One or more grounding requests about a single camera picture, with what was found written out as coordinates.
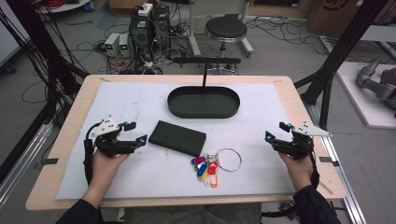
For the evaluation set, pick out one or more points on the black metal frame post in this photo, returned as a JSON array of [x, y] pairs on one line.
[[342, 53], [40, 46]]

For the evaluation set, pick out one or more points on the white table mat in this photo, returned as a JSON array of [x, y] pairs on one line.
[[140, 99]]

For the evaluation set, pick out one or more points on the dark tape piece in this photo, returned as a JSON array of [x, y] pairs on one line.
[[49, 161], [329, 160]]

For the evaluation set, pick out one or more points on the large cardboard box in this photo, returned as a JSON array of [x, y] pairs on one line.
[[330, 15]]

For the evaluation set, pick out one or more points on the black wallet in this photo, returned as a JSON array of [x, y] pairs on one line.
[[177, 138]]

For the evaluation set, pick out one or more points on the person's right hand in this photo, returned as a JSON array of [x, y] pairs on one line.
[[299, 172]]

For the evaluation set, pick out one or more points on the black computer tower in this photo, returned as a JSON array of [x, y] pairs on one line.
[[162, 28], [141, 35]]

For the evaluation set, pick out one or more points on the round white table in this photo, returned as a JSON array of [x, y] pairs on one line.
[[67, 6]]

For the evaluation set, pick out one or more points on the person's left hand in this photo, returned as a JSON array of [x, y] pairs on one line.
[[104, 169]]

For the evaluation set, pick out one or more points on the white floor board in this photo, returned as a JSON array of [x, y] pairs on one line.
[[358, 105]]

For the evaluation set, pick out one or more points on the white bench power supply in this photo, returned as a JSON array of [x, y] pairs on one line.
[[111, 43], [124, 43]]

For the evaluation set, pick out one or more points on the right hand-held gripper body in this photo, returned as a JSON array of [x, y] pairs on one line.
[[295, 147]]

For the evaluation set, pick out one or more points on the person's lap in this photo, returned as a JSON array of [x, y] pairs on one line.
[[186, 216]]

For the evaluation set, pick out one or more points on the aluminium rail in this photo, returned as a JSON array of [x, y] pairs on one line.
[[339, 174], [18, 165]]

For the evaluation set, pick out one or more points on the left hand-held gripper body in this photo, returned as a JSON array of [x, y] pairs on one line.
[[107, 146]]

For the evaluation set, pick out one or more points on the white power adapter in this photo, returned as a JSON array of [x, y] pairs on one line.
[[145, 9]]

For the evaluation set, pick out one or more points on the black oval tray with hanger bar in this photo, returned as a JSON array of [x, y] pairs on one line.
[[202, 105]]

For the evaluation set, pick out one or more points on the black round stool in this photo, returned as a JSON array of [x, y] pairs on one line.
[[226, 28]]

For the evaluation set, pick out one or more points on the white metal stand legs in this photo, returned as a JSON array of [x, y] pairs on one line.
[[193, 31]]

